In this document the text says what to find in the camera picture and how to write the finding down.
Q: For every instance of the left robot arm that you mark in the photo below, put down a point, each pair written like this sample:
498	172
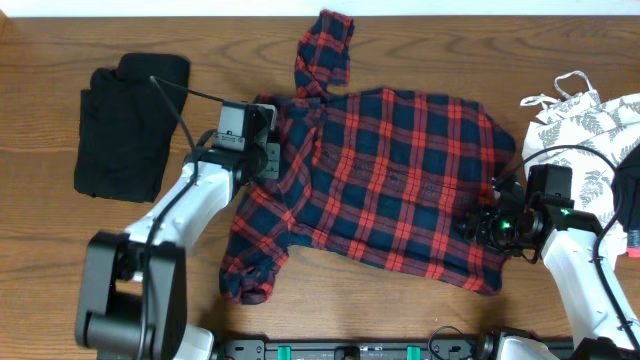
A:
133	299

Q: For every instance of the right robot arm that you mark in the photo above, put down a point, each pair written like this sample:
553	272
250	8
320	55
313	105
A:
602	321

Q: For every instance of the black folded garment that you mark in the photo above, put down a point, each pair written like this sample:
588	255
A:
125	128

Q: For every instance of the red object at edge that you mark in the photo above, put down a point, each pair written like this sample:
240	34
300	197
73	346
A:
633	243

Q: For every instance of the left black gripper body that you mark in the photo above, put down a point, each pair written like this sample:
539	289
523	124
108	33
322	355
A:
263	162

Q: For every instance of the dark navy garment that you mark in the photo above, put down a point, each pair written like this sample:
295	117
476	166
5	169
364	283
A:
625	187

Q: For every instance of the white fern print cloth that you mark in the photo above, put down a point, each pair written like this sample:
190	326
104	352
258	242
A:
572	130

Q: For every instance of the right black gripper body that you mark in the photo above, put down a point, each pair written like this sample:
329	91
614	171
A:
502	231

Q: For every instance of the red navy plaid shirt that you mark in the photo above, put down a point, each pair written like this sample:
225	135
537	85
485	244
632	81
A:
381	176

